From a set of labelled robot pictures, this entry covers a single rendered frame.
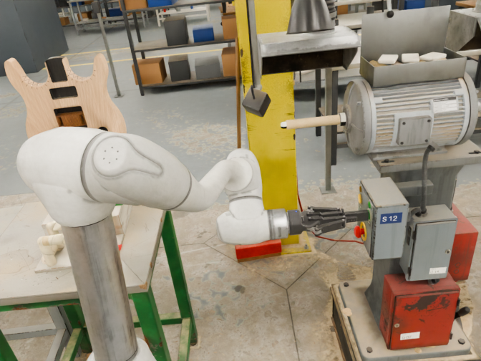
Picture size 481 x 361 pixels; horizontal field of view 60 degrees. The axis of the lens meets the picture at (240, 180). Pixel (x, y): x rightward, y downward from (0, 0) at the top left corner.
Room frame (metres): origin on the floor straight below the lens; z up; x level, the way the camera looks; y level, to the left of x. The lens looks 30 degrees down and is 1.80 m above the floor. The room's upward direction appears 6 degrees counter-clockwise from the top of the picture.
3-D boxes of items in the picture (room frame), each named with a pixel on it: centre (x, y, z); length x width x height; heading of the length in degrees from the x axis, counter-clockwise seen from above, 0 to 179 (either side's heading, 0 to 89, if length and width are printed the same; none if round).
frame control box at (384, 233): (1.06, -0.49, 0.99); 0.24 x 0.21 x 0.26; 89
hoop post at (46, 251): (1.10, 0.65, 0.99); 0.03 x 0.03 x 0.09
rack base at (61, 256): (1.15, 0.57, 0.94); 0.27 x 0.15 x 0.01; 92
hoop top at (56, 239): (1.10, 0.57, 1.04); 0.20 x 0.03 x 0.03; 91
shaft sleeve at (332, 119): (1.31, -0.27, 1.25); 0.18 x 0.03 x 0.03; 89
